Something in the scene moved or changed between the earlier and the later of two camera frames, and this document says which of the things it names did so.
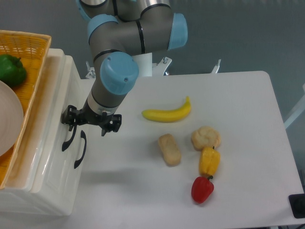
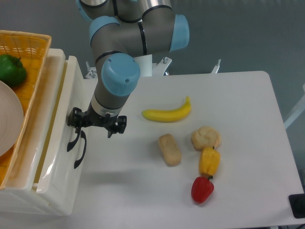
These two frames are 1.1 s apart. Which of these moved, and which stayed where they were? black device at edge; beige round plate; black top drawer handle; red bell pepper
Moved: black top drawer handle
Stayed: black device at edge; red bell pepper; beige round plate
